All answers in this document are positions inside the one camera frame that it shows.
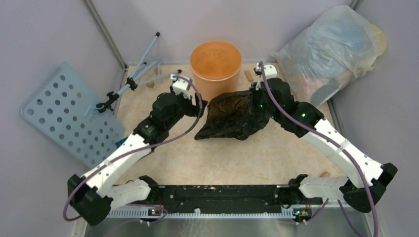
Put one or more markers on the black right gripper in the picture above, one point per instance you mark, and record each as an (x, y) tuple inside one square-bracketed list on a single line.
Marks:
[(254, 93)]

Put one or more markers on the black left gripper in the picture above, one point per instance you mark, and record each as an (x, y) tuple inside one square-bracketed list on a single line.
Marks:
[(197, 110)]

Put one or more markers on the black trash bag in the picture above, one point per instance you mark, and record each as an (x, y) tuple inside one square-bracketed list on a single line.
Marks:
[(233, 115)]

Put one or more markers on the large translucent trash bag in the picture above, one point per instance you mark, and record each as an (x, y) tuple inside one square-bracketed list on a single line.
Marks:
[(338, 48)]

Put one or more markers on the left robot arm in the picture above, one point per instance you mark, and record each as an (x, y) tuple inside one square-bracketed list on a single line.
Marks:
[(95, 194)]

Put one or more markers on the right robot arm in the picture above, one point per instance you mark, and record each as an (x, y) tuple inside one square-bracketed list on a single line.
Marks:
[(365, 180)]

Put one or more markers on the orange plastic trash bin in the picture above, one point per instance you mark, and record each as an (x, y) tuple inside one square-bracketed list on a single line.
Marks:
[(216, 67)]

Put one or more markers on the flat wooden block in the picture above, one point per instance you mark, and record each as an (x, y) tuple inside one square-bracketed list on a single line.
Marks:
[(248, 75)]

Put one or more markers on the light blue tripod stand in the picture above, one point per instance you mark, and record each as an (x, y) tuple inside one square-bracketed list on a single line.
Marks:
[(132, 82)]

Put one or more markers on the blue clamp block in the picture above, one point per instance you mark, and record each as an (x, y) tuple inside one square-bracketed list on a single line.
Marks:
[(119, 143)]

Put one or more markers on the wooden cylinder block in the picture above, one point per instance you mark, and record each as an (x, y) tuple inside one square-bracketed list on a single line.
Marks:
[(325, 174)]

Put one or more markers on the light blue perforated board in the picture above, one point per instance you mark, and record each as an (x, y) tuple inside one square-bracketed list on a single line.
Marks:
[(64, 110)]

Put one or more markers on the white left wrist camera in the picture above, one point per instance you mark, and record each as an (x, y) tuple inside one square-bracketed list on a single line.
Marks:
[(181, 87)]

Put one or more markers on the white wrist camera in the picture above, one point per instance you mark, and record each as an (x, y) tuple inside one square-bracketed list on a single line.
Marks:
[(181, 87), (269, 70)]

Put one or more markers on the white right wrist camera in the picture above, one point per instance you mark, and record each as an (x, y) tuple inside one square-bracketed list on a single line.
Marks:
[(269, 70)]

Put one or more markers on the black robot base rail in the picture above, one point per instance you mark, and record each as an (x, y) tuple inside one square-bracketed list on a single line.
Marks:
[(226, 199)]

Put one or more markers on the white cable comb strip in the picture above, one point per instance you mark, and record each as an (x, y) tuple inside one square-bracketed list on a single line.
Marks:
[(143, 213)]

